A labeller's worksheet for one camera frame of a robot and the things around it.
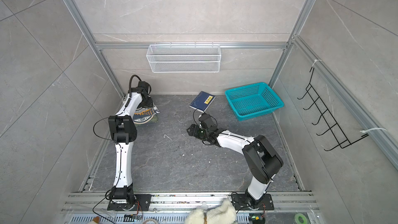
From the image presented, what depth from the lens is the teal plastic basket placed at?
1121 mm

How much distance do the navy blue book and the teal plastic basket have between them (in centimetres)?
14

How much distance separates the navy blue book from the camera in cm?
113
